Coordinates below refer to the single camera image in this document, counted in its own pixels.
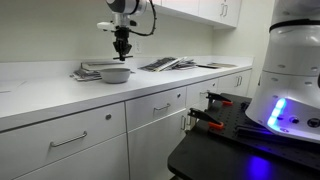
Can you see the far black orange clamp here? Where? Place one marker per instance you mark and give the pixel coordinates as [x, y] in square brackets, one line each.
[217, 97]

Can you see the left drawer lock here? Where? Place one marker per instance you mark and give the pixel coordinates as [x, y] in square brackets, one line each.
[108, 116]

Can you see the drawer handle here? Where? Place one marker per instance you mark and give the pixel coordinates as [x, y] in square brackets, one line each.
[161, 108]
[57, 144]

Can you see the middle drawer handle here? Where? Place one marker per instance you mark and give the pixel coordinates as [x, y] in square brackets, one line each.
[161, 108]

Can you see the upper white wall cabinet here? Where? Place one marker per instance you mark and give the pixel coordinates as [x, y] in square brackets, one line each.
[220, 14]

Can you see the black pen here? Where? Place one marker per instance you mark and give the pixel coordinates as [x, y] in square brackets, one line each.
[122, 58]

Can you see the black robot cart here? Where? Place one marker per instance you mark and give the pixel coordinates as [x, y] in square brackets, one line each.
[202, 157]

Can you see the near black orange clamp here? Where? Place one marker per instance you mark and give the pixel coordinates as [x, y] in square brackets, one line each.
[196, 114]

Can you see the stack of books left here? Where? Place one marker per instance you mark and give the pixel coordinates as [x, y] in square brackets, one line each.
[89, 71]

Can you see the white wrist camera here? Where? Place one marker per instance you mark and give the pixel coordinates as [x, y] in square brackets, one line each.
[111, 26]

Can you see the white wall outlet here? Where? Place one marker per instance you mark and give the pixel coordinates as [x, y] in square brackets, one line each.
[138, 49]

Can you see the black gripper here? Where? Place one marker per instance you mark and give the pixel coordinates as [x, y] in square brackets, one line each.
[122, 44]

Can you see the grey bowl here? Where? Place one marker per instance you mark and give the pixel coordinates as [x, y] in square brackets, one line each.
[115, 75]

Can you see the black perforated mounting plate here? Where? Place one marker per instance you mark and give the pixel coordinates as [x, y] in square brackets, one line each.
[238, 128]

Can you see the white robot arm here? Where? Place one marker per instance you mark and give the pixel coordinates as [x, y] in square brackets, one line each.
[287, 98]

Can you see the left drawer handle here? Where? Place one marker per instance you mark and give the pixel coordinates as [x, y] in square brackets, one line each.
[57, 144]

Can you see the fanned books pile centre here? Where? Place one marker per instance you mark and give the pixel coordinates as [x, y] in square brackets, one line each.
[168, 63]

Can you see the white lower cabinet unit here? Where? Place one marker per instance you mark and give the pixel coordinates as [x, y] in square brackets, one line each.
[133, 144]

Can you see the black orange clamp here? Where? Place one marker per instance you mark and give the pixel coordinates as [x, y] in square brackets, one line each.
[196, 114]
[217, 97]

